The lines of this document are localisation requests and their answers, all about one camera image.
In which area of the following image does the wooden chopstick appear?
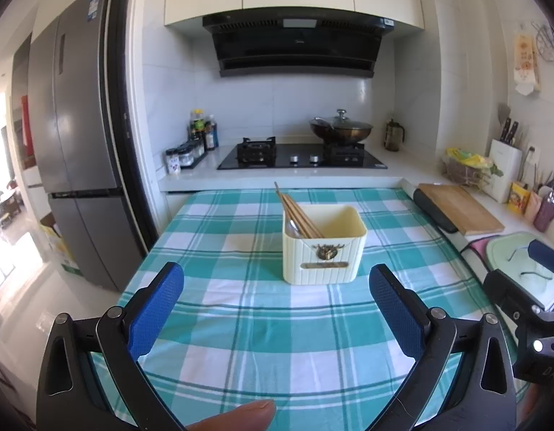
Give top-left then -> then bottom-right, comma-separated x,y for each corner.
274,183 -> 324,239

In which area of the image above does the metal spoon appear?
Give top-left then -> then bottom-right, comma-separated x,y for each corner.
285,219 -> 303,238

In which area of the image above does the person's left hand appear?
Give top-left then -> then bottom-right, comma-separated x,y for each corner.
188,400 -> 276,431

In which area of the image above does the green pot lid board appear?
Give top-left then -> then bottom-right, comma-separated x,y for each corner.
485,232 -> 554,311

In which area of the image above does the yellow snack packet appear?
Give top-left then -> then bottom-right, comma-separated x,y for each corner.
507,181 -> 530,215

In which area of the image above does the pink cloth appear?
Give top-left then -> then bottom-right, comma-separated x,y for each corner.
460,235 -> 498,272

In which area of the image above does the cream plastic utensil box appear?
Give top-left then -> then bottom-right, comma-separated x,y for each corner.
282,203 -> 368,285

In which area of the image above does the teal plaid tablecloth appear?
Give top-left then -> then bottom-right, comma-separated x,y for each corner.
121,189 -> 491,430

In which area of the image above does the wooden cutting board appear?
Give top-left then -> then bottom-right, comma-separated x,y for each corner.
416,184 -> 505,236

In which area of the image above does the white knife block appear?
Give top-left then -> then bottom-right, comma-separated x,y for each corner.
485,118 -> 522,203

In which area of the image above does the black rolled mat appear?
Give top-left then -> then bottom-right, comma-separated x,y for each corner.
412,189 -> 458,233

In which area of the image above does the spice jar rack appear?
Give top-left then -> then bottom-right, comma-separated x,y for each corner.
164,139 -> 207,174

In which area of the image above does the grey refrigerator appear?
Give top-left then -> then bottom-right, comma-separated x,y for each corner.
28,0 -> 143,291

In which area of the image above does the dark glass kettle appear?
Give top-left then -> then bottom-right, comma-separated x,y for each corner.
383,119 -> 406,152

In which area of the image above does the sauce bottles group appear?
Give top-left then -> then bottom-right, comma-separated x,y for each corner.
188,109 -> 218,151

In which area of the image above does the black gas stove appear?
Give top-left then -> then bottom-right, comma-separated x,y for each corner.
218,137 -> 387,170

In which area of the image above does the black wok with lid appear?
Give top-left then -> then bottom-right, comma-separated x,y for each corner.
309,109 -> 373,146

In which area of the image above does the black range hood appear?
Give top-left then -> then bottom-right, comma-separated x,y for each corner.
202,7 -> 395,78

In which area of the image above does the wire basket with yellow bag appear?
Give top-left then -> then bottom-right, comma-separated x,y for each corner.
443,148 -> 504,189

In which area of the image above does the hanging wall calendar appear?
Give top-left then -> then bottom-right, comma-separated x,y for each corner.
514,31 -> 541,96

